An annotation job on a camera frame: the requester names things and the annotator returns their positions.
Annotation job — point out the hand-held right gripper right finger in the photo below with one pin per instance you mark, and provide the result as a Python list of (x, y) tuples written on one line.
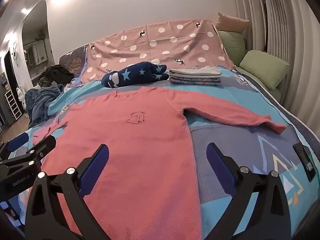
[(220, 166)]

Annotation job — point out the white shelf rack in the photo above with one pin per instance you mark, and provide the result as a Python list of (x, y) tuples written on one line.
[(12, 105)]

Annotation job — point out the large green pillow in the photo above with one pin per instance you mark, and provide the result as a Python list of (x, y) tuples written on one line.
[(265, 67)]

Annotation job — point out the pink bear print sweater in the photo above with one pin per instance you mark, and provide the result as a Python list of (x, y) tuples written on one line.
[(140, 142)]

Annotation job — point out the dark blue fleece blanket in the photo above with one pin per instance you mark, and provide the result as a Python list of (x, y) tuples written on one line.
[(42, 102)]

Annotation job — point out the black phone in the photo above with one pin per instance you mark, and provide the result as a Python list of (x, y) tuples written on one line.
[(305, 161)]

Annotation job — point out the white bear wall clock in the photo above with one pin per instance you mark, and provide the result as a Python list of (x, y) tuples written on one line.
[(15, 53)]

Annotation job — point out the navy star print blanket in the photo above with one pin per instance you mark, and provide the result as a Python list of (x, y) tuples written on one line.
[(130, 76)]

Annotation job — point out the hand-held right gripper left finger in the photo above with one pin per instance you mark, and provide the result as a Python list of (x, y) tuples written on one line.
[(93, 166)]

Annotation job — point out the purple patterned cloth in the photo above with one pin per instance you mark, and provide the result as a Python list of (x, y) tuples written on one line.
[(73, 62)]

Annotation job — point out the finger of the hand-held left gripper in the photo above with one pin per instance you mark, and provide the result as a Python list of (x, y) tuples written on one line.
[(17, 141), (46, 143)]

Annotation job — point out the small green pillow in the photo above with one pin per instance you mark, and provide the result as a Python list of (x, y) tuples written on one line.
[(232, 46)]

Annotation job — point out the pink polka dot blanket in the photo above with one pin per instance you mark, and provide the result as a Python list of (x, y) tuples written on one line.
[(175, 46)]

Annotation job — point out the blue geometric bed sheet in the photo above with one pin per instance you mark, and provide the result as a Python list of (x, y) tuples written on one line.
[(225, 132)]

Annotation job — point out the tan pillow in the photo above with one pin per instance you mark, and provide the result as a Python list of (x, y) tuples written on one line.
[(231, 22)]

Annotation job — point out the potted plant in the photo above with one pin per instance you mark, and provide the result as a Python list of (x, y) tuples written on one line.
[(41, 34)]

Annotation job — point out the dark clothes pile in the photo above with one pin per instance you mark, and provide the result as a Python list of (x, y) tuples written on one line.
[(56, 75)]

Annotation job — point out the grey folded garment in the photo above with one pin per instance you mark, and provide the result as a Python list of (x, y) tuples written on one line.
[(195, 72)]

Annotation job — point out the black floor lamp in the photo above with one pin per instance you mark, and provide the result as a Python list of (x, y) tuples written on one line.
[(265, 17)]

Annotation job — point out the white plush toy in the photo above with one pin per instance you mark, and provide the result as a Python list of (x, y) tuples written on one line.
[(21, 96)]

